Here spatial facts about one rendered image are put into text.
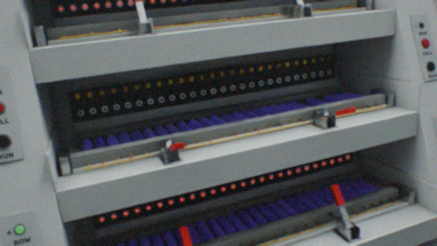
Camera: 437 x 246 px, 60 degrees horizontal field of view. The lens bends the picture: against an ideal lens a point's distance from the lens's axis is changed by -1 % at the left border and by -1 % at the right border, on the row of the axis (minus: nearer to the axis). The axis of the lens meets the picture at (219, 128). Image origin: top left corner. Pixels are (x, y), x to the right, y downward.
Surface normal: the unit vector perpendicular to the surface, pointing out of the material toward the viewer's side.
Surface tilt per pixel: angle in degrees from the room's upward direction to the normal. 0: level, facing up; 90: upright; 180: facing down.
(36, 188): 90
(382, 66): 90
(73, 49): 109
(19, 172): 90
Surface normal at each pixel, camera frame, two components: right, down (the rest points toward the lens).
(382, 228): -0.09, -0.95
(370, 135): 0.35, 0.24
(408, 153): -0.93, 0.18
